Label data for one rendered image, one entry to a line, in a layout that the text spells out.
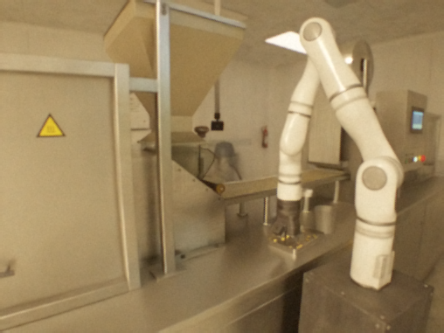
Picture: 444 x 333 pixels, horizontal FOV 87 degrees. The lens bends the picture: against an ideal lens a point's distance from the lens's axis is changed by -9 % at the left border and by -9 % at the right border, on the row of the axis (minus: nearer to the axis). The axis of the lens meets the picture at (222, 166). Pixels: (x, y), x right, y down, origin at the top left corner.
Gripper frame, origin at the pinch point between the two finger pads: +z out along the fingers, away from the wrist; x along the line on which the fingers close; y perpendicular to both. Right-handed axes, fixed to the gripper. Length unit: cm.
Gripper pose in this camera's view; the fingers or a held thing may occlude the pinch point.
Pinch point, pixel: (290, 247)
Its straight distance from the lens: 91.9
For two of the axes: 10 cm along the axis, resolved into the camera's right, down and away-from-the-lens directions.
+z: 0.0, 9.9, 1.5
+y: -7.4, 1.0, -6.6
